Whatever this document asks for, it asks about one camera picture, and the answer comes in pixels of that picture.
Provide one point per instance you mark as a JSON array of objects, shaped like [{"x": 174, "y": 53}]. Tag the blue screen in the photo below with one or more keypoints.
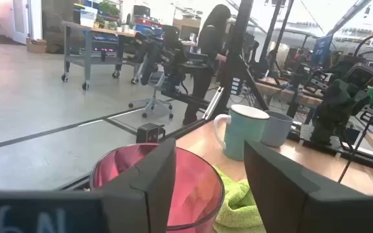
[{"x": 322, "y": 50}]

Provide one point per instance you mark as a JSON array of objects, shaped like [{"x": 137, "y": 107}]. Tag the cardboard box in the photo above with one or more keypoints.
[{"x": 36, "y": 46}]

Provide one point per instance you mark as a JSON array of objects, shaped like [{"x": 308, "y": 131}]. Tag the silver aluminium strut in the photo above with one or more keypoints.
[{"x": 213, "y": 103}]

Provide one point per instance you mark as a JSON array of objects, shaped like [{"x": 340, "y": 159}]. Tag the lime green microfibre towel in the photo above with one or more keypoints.
[{"x": 238, "y": 207}]

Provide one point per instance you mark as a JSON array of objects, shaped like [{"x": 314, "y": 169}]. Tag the small black table-level camera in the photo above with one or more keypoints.
[{"x": 148, "y": 133}]

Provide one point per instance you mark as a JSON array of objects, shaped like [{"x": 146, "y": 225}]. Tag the person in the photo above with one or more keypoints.
[{"x": 210, "y": 42}]

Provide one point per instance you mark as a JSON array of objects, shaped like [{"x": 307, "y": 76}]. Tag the black aluminium rig frame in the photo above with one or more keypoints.
[{"x": 238, "y": 48}]

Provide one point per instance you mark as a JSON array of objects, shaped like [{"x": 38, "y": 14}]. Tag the wheeled workbench with wooden top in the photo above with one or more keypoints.
[{"x": 89, "y": 58}]

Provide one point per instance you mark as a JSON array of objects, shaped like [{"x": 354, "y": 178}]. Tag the pink faceted plastic cup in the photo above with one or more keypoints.
[{"x": 194, "y": 187}]

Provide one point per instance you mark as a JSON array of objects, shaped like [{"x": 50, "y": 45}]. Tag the black background robot arm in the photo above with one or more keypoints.
[{"x": 170, "y": 55}]

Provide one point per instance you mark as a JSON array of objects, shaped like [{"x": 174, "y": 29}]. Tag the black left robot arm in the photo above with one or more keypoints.
[{"x": 338, "y": 100}]

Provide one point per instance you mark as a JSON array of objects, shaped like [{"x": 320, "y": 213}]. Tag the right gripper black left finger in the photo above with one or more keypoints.
[{"x": 141, "y": 194}]

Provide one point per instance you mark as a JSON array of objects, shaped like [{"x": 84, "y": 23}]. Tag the grey office chair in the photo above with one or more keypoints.
[{"x": 154, "y": 103}]

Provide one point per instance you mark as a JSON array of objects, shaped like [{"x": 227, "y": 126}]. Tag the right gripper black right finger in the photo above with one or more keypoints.
[{"x": 290, "y": 200}]

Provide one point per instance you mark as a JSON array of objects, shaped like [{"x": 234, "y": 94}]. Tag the grey ceramic mug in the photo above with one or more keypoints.
[{"x": 277, "y": 129}]

